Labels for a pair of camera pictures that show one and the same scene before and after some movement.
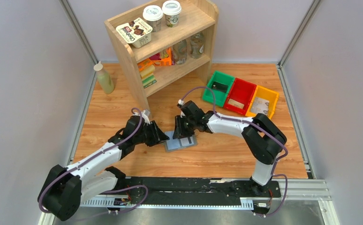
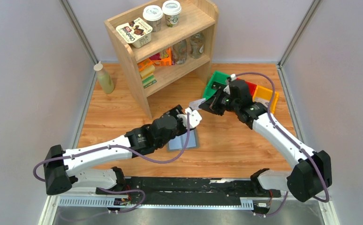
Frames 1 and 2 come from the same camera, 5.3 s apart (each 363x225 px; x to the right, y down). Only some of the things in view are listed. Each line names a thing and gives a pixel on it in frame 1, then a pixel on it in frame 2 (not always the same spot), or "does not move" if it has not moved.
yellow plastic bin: [262, 93] does not move
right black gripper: [185, 123] to [216, 101]
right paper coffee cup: [171, 9] does not move
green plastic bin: [221, 83] does not move
